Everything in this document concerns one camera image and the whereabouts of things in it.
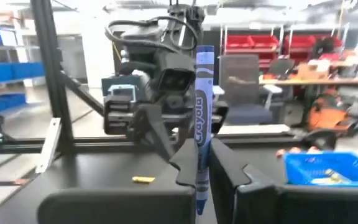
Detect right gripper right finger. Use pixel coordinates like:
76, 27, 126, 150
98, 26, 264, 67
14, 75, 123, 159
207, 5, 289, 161
209, 138, 358, 224

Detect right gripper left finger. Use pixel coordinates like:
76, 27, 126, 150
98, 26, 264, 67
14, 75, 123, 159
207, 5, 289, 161
37, 138, 199, 224

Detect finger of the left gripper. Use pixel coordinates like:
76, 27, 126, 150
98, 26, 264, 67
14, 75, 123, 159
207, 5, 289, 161
211, 101, 229, 134
104, 93, 177, 161

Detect blue crayon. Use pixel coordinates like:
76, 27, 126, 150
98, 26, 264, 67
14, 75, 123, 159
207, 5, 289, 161
193, 44, 216, 217

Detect black office chair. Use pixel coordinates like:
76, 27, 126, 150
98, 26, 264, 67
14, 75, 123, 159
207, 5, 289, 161
216, 54, 280, 126

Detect blue plastic basket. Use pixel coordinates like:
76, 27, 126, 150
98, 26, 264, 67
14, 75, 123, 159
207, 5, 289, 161
283, 151, 358, 188

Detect short yellow crayon stub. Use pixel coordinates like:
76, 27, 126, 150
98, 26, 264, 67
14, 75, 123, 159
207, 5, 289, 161
131, 175, 156, 184

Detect white square column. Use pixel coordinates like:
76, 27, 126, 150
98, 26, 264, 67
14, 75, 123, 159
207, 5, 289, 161
82, 15, 117, 90

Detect red storage bin shelf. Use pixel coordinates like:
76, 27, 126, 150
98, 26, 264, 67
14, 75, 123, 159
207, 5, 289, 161
221, 24, 345, 73

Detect orange vacuum cleaner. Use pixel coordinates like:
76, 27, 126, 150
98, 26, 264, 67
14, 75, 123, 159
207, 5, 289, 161
305, 89, 356, 135

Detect wooden desk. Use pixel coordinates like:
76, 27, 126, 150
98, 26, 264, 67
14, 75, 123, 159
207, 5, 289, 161
258, 77, 358, 87

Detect blue storage bins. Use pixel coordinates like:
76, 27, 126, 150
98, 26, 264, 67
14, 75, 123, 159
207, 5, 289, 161
0, 92, 27, 113
0, 60, 47, 83

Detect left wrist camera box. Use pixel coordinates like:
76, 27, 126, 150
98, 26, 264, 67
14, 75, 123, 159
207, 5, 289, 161
155, 60, 196, 95

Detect silver metal bracket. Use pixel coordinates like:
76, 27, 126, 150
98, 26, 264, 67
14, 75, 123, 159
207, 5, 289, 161
34, 117, 63, 175

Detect black aluminium table frame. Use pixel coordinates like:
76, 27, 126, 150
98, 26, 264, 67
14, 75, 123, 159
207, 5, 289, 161
0, 0, 295, 175

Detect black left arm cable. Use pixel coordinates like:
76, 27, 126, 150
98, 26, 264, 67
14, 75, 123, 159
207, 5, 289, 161
104, 15, 200, 52

